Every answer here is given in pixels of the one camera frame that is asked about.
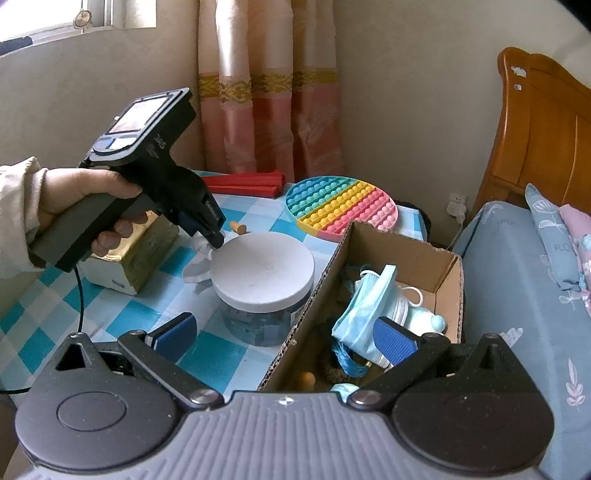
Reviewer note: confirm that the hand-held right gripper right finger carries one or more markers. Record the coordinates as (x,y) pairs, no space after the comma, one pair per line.
(392,341)

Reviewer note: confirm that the red folded bar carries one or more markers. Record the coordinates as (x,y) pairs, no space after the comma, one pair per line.
(249,184)

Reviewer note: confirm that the window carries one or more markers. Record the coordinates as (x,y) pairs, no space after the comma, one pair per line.
(46,14)

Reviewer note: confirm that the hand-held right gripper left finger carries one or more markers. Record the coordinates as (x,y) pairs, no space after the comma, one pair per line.
(175,334)

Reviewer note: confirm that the wooden bed headboard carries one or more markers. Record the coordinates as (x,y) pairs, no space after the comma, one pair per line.
(540,138)

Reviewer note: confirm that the pink cloth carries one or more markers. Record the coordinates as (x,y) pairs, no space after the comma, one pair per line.
(579,230)

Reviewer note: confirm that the person's left hand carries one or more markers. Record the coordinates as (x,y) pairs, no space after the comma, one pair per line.
(78,189)

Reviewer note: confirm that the blue checkered tablecloth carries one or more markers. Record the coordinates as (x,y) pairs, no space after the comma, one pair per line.
(115,314)

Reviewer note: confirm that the pink patterned curtain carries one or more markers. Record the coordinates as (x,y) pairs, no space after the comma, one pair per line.
(268,115)

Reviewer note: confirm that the blue floral pillow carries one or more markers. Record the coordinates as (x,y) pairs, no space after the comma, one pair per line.
(554,240)

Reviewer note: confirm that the person's left forearm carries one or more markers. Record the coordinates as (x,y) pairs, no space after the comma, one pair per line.
(18,207)

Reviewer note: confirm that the blue floral bed sheet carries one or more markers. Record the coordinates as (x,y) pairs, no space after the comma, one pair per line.
(517,286)

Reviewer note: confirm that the orange finger-shaped soft piece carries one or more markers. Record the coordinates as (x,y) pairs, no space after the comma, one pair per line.
(306,381)
(238,226)

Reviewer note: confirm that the rainbow bubble pop toy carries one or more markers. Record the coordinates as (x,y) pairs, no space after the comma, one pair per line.
(341,207)

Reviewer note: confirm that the white face mask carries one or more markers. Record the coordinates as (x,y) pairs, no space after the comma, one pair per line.
(404,302)

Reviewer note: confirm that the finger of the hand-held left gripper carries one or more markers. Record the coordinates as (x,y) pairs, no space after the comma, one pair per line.
(213,226)
(189,224)

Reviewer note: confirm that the brown cardboard box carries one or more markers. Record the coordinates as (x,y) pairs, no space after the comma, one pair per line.
(415,258)

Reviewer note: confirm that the blue face mask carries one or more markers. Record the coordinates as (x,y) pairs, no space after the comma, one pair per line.
(344,390)
(364,304)

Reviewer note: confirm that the white wall plug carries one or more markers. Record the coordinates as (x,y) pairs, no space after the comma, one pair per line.
(457,205)

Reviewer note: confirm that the clear jar with white lid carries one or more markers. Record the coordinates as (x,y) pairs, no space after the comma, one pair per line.
(263,272)

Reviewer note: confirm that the pale blue rounded object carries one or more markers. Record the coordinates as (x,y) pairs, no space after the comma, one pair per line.
(429,321)

